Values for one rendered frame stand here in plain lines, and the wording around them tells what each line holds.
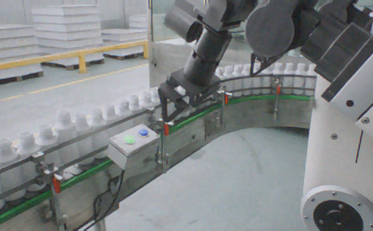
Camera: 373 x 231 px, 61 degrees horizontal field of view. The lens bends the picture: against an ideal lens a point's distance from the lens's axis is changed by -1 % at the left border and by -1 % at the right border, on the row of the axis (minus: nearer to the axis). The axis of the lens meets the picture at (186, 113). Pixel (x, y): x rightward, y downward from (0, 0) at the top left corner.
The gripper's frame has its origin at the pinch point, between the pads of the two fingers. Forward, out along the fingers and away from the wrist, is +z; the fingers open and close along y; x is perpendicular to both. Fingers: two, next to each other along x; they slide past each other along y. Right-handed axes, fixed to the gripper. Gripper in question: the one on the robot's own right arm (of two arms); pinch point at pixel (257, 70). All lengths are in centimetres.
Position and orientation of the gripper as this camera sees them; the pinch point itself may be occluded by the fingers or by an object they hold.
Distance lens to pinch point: 106.5
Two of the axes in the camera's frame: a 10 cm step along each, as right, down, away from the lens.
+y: -5.2, 3.5, -7.8
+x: 7.6, 5.9, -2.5
